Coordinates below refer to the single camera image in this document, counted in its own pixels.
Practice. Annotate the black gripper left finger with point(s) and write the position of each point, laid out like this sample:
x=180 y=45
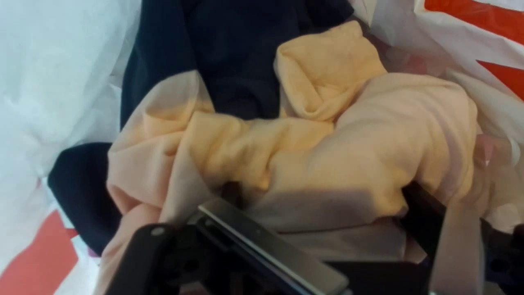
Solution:
x=262 y=247

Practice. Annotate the white red-printed plastic bag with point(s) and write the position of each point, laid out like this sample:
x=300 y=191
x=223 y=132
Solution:
x=49 y=83

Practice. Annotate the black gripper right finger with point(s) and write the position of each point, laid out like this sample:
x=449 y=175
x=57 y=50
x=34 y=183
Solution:
x=419 y=219

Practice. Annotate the peach shirt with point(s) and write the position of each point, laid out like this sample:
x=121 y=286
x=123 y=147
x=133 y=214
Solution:
x=328 y=149

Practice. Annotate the dark blue shirt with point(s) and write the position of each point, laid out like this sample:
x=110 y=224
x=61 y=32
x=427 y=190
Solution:
x=234 y=55

